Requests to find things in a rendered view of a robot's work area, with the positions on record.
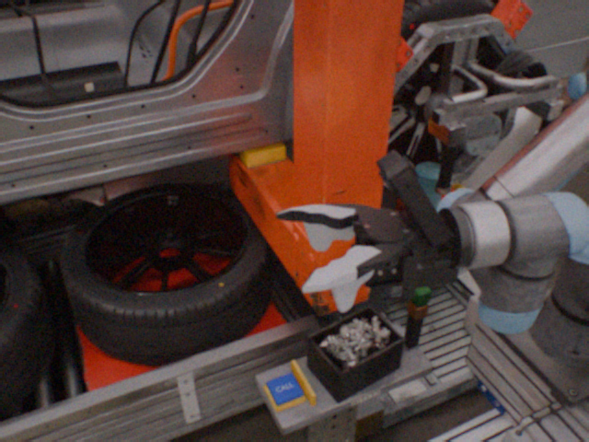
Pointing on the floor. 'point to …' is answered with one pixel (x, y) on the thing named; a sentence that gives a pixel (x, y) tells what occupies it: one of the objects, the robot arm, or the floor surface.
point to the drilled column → (335, 427)
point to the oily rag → (73, 208)
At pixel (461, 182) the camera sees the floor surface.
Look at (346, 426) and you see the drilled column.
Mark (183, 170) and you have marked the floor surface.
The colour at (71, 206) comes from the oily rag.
